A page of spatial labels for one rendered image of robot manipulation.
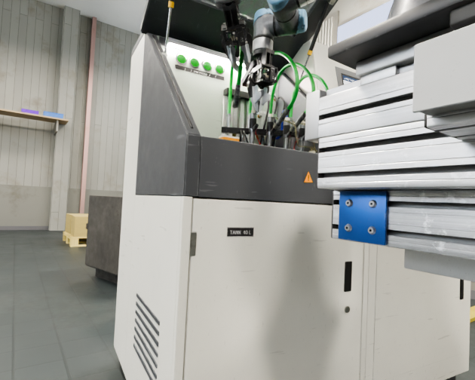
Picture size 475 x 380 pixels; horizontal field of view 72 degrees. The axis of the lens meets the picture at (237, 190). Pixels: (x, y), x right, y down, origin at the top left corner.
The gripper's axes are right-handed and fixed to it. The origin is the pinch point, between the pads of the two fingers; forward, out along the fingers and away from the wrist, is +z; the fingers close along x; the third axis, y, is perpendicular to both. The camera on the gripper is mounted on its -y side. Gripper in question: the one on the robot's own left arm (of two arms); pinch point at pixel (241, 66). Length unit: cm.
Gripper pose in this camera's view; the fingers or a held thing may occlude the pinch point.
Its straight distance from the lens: 112.7
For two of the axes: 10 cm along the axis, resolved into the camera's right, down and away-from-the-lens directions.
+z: 2.1, 7.4, 6.4
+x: 9.8, -1.8, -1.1
